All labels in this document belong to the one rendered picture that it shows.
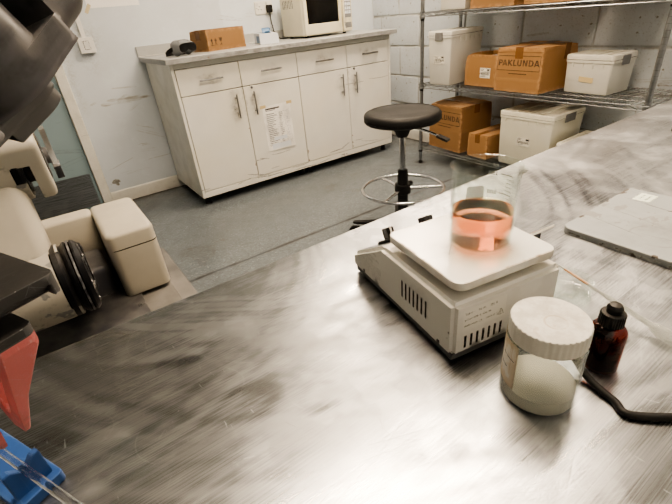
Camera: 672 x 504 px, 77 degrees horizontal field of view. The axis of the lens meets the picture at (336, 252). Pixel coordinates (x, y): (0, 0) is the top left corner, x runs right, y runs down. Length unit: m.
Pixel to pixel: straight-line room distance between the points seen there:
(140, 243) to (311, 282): 0.84
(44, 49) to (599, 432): 0.44
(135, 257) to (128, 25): 2.18
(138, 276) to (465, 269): 1.09
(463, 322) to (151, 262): 1.07
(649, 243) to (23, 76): 0.65
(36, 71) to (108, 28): 3.00
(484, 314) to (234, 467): 0.25
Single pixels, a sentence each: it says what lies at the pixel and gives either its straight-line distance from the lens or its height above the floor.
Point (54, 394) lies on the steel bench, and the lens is 0.51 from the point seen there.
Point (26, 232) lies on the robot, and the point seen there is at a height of 0.71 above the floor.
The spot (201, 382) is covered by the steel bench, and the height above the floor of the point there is 0.75.
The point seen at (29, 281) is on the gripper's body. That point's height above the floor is 0.94.
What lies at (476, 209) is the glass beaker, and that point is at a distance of 0.40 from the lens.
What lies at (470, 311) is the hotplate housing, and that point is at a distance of 0.40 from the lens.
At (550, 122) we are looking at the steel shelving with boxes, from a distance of 2.66.
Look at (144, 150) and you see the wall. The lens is 3.34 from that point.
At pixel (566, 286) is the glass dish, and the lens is 0.55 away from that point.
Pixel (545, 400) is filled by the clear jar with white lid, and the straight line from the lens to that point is 0.39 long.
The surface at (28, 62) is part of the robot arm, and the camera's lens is 0.27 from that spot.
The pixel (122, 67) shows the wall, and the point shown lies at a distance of 3.27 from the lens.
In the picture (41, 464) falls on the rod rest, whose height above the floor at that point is 0.77.
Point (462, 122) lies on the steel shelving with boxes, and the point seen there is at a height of 0.34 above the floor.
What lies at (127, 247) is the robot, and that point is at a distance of 1.31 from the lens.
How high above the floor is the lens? 1.05
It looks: 30 degrees down
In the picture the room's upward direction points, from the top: 6 degrees counter-clockwise
